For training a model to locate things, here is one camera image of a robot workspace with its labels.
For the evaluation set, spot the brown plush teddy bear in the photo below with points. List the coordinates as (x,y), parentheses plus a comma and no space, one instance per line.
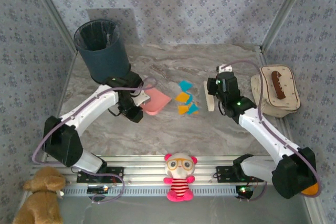
(39,203)

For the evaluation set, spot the pink plastic dustpan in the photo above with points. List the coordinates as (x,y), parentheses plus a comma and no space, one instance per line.
(157,100)

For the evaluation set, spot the cream wooden hand brush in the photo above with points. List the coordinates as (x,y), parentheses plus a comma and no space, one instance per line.
(210,103)

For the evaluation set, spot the orange round toy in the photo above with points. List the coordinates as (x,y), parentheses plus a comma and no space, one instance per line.
(312,190)

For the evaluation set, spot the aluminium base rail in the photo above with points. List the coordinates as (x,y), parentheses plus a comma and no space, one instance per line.
(147,163)

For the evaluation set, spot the black controller board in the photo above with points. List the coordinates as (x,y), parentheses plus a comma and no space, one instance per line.
(98,189)
(244,191)

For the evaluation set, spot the blue paper scrap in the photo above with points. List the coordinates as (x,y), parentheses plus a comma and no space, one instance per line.
(193,108)
(186,85)

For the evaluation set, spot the pink plush doll with glasses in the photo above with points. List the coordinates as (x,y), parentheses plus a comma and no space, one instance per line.
(179,174)

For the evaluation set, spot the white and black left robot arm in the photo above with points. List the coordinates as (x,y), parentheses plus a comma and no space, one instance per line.
(89,106)

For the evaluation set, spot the clear plastic bin liner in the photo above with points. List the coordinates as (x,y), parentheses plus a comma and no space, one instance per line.
(114,35)

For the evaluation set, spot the dark blue trash bin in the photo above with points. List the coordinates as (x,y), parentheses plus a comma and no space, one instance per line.
(105,58)

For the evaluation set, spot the aluminium frame post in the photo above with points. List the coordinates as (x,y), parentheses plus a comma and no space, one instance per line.
(284,11)
(53,11)

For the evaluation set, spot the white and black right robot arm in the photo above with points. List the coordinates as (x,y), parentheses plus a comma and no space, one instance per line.
(265,134)

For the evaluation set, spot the cream fabric pouch bag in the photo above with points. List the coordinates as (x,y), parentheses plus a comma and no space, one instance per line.
(290,98)

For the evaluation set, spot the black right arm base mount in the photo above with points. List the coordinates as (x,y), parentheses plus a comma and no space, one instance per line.
(223,172)

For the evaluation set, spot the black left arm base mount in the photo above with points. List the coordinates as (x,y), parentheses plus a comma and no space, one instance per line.
(115,172)

